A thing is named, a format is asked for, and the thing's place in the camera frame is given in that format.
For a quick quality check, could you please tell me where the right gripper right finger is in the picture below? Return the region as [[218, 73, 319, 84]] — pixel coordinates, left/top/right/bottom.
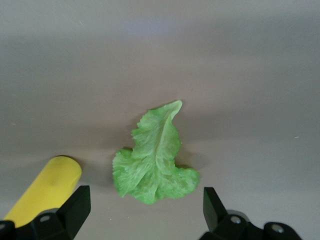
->
[[199, 186, 308, 240]]

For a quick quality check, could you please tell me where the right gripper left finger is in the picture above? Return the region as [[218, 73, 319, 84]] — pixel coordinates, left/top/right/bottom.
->
[[0, 184, 91, 240]]

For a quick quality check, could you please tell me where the yellow mustard squeeze bottle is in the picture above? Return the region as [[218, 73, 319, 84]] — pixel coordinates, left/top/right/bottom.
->
[[3, 155, 83, 228]]

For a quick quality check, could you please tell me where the green lettuce leaf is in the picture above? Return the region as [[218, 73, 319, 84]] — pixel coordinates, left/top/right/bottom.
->
[[111, 99, 200, 206]]

